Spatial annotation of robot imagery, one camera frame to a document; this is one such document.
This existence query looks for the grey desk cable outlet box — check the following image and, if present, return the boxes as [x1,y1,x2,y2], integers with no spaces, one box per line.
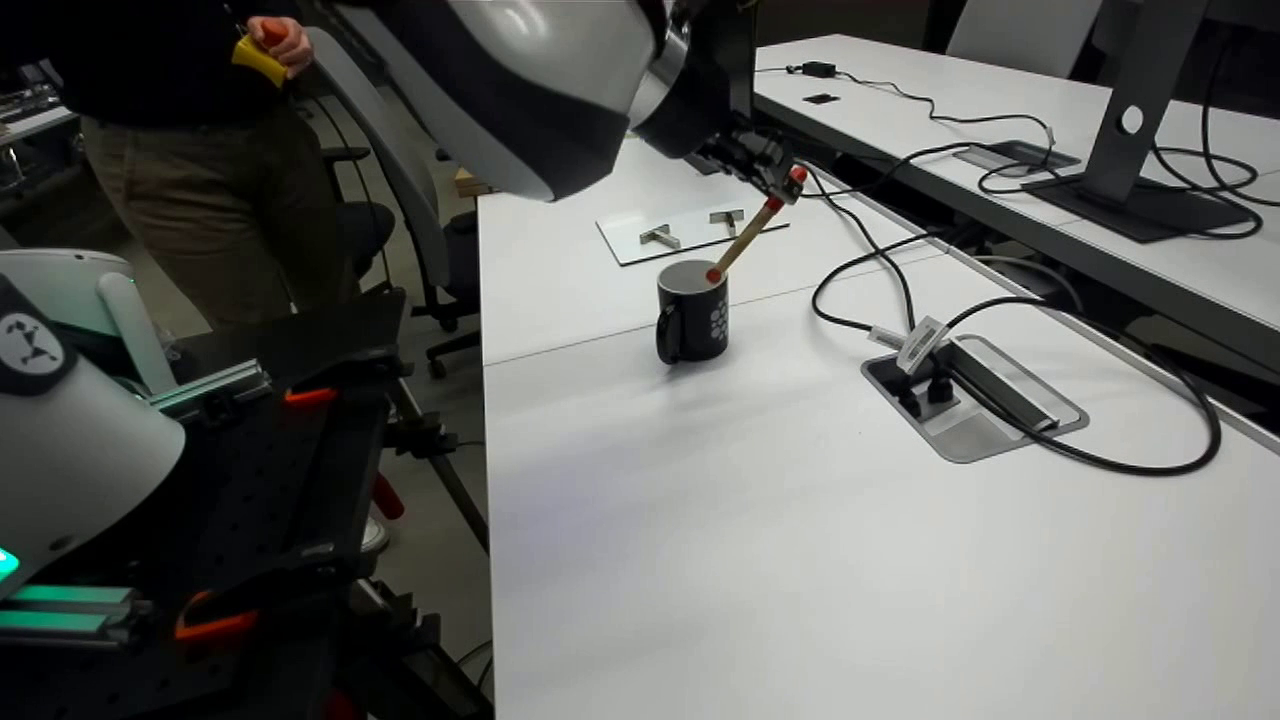
[860,333,1093,466]

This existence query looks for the person in dark sweater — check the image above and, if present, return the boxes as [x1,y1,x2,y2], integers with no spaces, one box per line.
[50,0,356,333]

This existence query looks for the yellow orange hand controller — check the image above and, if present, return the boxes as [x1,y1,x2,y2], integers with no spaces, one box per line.
[228,32,299,97]

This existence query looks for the white rectangular board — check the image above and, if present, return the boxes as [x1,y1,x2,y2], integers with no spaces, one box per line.
[593,201,794,270]

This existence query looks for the black looped power cable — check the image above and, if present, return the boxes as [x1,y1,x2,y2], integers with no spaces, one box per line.
[930,290,1225,481]

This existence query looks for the aluminium extrusion bar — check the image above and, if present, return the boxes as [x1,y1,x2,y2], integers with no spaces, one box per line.
[136,352,281,419]
[0,581,143,644]

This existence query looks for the black clamp with orange grip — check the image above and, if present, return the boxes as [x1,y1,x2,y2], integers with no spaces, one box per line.
[167,589,263,650]
[274,380,349,412]
[363,466,407,529]

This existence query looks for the black cables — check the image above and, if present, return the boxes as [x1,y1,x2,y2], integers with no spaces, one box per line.
[754,91,1280,392]

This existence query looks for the black coiled monitor cable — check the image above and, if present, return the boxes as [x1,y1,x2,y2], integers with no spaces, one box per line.
[1146,56,1280,249]

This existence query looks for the flat dark desk hub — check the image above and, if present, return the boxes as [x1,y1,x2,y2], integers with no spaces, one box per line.
[956,134,1086,180]

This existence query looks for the cable with white tag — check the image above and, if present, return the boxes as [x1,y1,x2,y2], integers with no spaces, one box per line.
[891,314,951,380]

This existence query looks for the grey monitor stand with base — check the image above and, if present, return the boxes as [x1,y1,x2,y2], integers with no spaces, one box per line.
[1023,0,1263,249]

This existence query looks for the thin black hub cable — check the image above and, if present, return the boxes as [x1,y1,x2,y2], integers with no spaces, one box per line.
[784,56,1071,183]

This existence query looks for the person's left hand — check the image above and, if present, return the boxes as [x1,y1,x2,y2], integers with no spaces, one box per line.
[243,10,320,81]

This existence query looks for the long black desk cable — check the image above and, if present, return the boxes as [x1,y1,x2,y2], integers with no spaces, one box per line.
[794,167,940,352]

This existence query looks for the black diagonal table strut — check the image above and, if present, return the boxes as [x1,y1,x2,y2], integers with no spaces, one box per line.
[388,396,490,553]

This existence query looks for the grey metal T piece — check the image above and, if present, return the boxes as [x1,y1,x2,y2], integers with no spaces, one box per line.
[636,219,686,254]
[705,204,752,245]

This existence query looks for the black mug with white print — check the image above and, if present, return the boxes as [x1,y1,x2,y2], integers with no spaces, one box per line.
[651,254,734,366]

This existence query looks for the wooden pen with red caps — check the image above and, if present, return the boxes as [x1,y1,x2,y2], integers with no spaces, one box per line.
[701,158,817,288]

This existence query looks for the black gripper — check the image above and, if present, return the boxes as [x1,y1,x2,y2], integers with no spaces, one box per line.
[636,0,812,209]

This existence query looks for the grey office chair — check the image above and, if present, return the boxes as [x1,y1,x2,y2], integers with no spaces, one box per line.
[299,20,487,382]

